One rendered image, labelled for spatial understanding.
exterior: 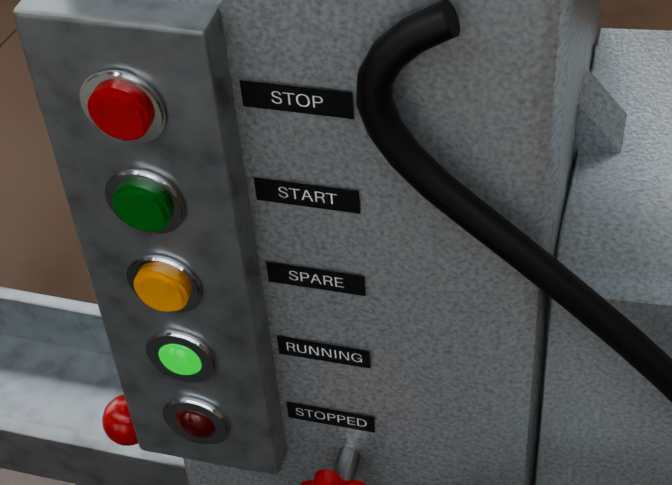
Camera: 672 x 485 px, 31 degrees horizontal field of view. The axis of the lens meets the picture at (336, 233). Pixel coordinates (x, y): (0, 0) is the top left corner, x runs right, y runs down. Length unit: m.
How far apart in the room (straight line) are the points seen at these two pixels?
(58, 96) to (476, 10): 0.17
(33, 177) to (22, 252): 0.24
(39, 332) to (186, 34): 0.52
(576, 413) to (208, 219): 0.21
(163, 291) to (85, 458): 0.31
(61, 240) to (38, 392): 1.74
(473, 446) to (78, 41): 0.28
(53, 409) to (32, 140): 2.05
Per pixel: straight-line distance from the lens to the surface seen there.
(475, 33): 0.44
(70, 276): 2.57
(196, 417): 0.62
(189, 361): 0.59
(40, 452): 0.86
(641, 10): 3.21
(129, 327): 0.59
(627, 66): 0.65
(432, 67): 0.46
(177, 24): 0.46
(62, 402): 0.91
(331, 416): 0.63
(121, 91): 0.48
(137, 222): 0.52
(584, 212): 0.56
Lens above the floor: 1.77
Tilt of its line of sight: 44 degrees down
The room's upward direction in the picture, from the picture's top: 5 degrees counter-clockwise
